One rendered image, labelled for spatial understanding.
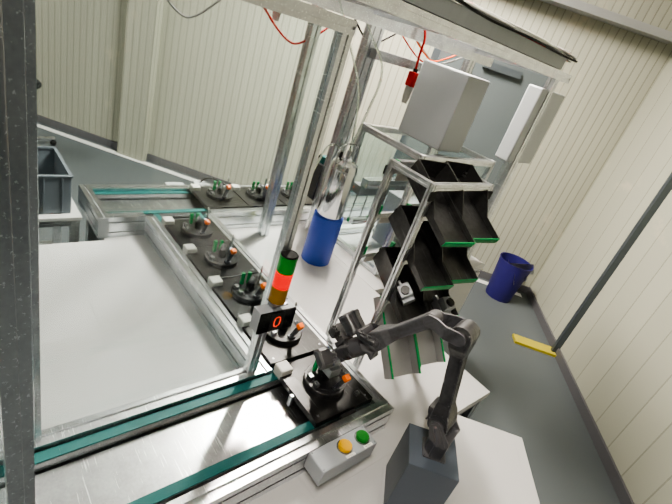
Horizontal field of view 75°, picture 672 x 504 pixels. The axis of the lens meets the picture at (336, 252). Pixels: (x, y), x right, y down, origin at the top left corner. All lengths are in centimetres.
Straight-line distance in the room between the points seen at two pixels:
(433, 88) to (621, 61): 273
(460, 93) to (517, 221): 285
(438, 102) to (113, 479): 203
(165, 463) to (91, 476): 16
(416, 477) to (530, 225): 400
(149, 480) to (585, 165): 453
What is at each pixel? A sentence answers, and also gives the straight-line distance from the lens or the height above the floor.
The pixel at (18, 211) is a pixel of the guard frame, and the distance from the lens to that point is 50.
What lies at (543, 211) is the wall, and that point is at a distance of 502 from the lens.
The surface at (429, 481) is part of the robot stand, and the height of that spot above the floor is 102.
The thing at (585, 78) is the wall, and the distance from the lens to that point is 482.
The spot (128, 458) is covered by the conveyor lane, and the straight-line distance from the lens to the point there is 130.
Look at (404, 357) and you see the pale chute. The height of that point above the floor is 103.
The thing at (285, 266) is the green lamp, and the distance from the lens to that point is 117.
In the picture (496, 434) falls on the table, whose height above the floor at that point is 86.
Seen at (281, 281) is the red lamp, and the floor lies 134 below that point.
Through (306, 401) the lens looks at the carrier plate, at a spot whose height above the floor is 97.
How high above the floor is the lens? 198
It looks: 27 degrees down
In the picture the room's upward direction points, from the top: 19 degrees clockwise
